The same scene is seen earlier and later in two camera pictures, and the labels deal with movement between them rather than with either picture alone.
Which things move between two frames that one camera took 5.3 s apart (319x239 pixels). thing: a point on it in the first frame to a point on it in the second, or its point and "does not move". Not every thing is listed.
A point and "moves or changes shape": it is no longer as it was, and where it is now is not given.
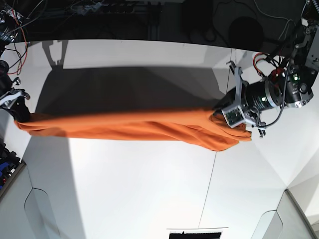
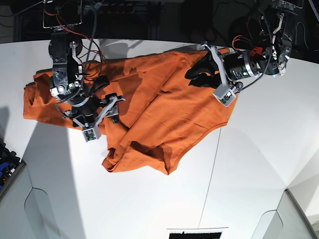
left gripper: x=9 y=99 to x=91 y=121
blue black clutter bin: x=10 y=168 does not move
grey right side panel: x=289 y=220 does not move
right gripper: x=239 y=85 to x=207 y=64
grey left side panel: x=25 y=212 does not move
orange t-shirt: x=193 y=127 moves or changes shape
